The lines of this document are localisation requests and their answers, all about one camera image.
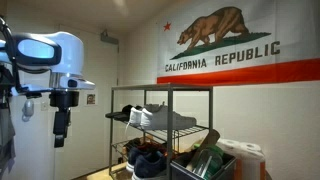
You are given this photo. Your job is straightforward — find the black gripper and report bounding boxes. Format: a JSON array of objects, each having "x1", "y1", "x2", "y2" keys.
[{"x1": 49, "y1": 90, "x2": 80, "y2": 148}]

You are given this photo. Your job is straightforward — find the white door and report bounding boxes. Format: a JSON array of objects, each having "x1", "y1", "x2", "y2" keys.
[{"x1": 54, "y1": 24, "x2": 119, "y2": 180}]

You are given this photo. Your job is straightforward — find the small photo paper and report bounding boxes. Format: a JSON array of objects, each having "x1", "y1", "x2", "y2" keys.
[{"x1": 83, "y1": 88, "x2": 99, "y2": 107}]

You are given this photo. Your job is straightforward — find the grey hanging clothes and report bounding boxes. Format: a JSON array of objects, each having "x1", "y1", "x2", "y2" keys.
[{"x1": 0, "y1": 64, "x2": 17, "y2": 174}]

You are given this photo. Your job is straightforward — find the black slide sandal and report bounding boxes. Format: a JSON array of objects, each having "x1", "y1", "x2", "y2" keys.
[
  {"x1": 121, "y1": 104, "x2": 143, "y2": 116},
  {"x1": 105, "y1": 111, "x2": 130, "y2": 122}
]

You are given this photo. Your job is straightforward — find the navy sneaker orange laces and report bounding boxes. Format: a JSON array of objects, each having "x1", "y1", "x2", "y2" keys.
[
  {"x1": 131, "y1": 151, "x2": 168, "y2": 180},
  {"x1": 125, "y1": 143, "x2": 161, "y2": 173}
]

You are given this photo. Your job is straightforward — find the grey door closer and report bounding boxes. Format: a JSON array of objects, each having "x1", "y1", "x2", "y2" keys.
[{"x1": 100, "y1": 29, "x2": 120, "y2": 46}]

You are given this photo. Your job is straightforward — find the grey metal shoe rack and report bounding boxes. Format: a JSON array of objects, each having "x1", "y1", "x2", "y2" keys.
[{"x1": 108, "y1": 83, "x2": 214, "y2": 180}]

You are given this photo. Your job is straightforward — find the dark storage bin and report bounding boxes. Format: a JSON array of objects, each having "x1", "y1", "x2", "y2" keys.
[{"x1": 170, "y1": 151, "x2": 238, "y2": 180}]

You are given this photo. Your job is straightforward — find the green clear plastic bottle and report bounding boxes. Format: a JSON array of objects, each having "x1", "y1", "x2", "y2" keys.
[{"x1": 192, "y1": 144, "x2": 225, "y2": 178}]

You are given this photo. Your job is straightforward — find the brown cardboard piece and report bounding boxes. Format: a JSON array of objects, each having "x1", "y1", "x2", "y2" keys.
[{"x1": 185, "y1": 129, "x2": 222, "y2": 171}]

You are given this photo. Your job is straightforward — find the paper towel roll pack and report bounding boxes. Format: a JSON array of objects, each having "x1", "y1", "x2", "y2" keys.
[{"x1": 216, "y1": 138, "x2": 267, "y2": 180}]

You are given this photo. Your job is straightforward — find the California Republic flag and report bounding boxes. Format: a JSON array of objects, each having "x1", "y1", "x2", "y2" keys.
[{"x1": 156, "y1": 0, "x2": 320, "y2": 87}]

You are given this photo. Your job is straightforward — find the white wall intercom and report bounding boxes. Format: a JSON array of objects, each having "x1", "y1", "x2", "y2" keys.
[{"x1": 21, "y1": 99, "x2": 35, "y2": 123}]

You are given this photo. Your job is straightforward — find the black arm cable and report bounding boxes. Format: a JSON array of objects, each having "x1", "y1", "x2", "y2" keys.
[{"x1": 0, "y1": 16, "x2": 22, "y2": 95}]

